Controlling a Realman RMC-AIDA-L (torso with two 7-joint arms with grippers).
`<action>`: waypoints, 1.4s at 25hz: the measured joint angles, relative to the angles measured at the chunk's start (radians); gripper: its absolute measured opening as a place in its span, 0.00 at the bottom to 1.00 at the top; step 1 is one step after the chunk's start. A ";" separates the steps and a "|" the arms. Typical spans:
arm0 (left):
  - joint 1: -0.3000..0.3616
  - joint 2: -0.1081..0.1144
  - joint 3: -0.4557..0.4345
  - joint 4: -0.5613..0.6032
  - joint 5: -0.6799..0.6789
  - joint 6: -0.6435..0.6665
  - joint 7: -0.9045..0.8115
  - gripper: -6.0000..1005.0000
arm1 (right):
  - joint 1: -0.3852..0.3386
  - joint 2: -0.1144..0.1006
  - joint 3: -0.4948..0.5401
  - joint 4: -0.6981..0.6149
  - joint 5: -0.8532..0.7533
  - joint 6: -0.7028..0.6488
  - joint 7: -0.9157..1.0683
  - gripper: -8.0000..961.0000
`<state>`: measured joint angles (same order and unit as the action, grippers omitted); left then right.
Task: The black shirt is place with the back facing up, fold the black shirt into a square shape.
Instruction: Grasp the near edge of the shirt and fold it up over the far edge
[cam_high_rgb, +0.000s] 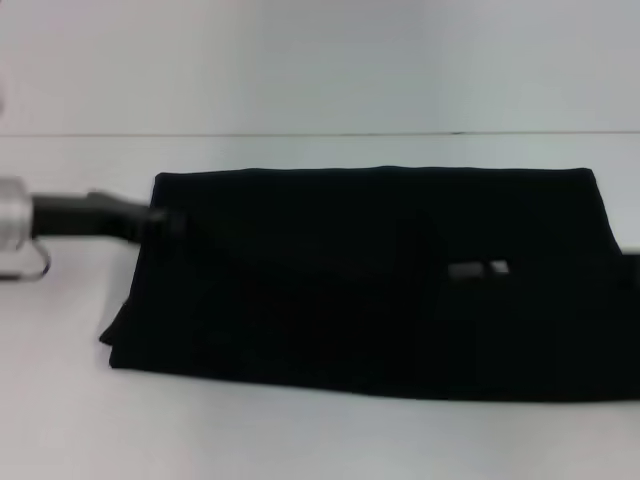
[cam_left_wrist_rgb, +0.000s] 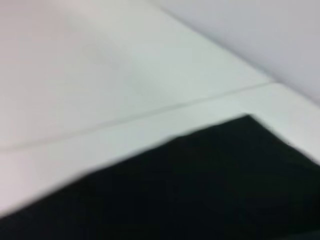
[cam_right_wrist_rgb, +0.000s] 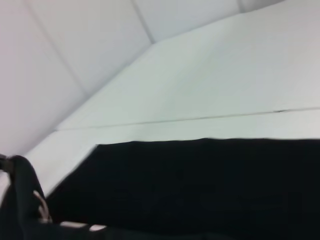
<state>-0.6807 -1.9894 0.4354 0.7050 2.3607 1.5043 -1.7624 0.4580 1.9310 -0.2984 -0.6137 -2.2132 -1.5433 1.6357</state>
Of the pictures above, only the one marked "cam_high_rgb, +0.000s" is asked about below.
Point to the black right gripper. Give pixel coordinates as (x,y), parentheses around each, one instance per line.
(631,267)

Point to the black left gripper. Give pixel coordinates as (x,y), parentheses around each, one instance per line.
(80,215)

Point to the black shirt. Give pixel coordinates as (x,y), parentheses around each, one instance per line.
(350,300)

